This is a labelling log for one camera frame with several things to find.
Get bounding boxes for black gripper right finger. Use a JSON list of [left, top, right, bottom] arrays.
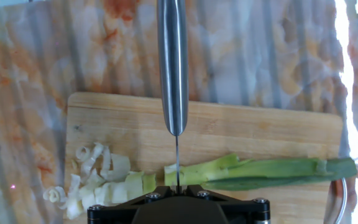
[[186, 184, 272, 224]]

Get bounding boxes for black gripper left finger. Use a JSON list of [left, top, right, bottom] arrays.
[[87, 185, 172, 224]]

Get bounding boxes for green scallion stalk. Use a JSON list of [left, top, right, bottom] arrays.
[[163, 152, 358, 192]]

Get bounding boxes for steel cleaver knife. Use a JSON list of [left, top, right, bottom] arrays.
[[156, 0, 190, 194]]

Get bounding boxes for chopped scallion pieces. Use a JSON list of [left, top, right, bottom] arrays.
[[42, 142, 157, 220]]

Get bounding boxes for wooden cutting board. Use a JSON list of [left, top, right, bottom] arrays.
[[63, 91, 349, 224]]

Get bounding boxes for marble pattern plastic mat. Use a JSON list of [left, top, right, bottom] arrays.
[[0, 0, 358, 224]]

